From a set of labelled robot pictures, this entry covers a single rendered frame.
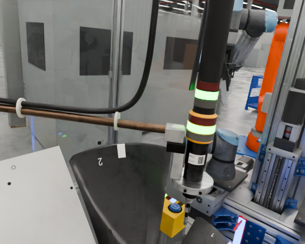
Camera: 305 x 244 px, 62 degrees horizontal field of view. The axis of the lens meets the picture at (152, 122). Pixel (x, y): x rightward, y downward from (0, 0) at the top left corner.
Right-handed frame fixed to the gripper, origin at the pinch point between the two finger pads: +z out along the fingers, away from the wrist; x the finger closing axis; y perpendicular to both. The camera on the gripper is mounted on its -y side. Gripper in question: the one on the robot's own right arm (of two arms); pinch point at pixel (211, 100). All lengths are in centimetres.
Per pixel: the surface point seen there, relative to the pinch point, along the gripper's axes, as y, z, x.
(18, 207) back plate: -66, 21, 11
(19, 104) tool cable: -68, -8, -1
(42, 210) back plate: -61, 23, 9
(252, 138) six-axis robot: 329, 124, 83
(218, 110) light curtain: 489, 136, 230
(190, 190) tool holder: -54, 2, -27
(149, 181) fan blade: -48, 9, -14
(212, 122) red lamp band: -51, -9, -27
